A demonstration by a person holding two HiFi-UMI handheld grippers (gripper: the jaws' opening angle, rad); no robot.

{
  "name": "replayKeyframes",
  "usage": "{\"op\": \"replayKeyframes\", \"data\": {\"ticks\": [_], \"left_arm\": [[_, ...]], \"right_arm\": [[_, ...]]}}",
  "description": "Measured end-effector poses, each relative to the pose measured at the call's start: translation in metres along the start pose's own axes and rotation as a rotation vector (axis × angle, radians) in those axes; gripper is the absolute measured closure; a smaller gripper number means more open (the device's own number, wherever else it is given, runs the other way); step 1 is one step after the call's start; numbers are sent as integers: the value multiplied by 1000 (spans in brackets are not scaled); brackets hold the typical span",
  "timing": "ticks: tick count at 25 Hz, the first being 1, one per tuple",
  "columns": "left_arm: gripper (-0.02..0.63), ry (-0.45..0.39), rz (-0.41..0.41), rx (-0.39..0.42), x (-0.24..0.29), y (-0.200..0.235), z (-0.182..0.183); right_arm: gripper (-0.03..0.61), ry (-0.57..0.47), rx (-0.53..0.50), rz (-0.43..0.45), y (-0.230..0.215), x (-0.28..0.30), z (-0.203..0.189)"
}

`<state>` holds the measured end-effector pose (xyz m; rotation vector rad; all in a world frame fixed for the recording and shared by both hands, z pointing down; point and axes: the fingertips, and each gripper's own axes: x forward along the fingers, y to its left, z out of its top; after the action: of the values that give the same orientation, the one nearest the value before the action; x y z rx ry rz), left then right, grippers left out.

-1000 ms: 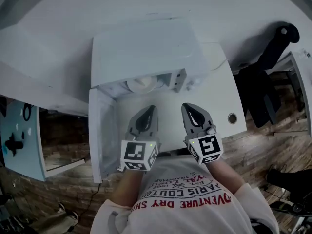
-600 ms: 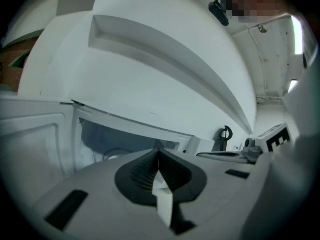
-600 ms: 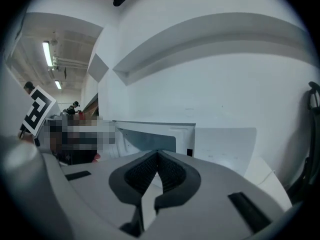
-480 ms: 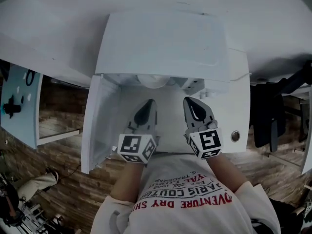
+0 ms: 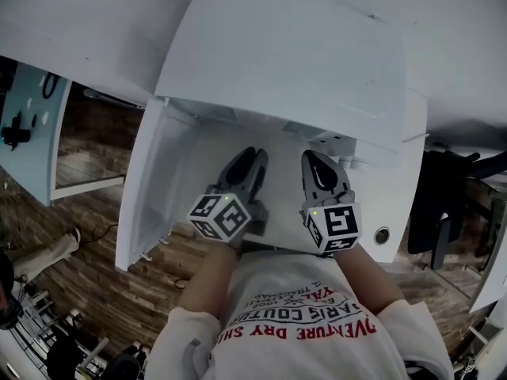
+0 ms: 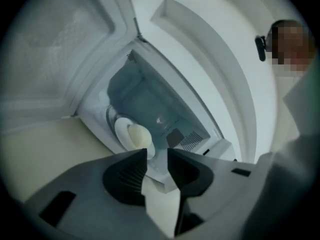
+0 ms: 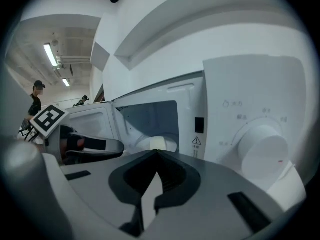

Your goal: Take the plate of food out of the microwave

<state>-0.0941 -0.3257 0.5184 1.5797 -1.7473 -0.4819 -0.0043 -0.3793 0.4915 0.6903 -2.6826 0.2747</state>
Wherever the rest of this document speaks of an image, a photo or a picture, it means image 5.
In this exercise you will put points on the black device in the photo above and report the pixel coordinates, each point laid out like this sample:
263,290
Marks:
17,133

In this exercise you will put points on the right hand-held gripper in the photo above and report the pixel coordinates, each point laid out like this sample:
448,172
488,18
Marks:
340,220

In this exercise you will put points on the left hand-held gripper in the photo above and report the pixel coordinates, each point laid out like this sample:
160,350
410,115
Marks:
222,216

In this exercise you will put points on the black office chair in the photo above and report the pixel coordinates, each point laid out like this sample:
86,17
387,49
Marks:
431,196

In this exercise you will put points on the white printed shirt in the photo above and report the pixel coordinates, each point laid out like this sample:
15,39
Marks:
297,354

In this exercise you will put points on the white desk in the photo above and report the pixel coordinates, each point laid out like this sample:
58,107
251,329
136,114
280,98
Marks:
491,275
285,196

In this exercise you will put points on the person's right forearm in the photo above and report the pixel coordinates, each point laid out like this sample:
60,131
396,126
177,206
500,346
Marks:
368,279

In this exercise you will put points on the person's left forearm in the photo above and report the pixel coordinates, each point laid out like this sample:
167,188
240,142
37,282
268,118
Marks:
210,283

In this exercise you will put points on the teal table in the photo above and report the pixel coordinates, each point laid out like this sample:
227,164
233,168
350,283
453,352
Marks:
35,153

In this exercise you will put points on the black desk lamp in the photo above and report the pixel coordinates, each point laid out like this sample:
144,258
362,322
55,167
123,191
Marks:
44,86

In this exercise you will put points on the white microwave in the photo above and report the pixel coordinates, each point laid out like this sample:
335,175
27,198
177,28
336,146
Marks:
285,54

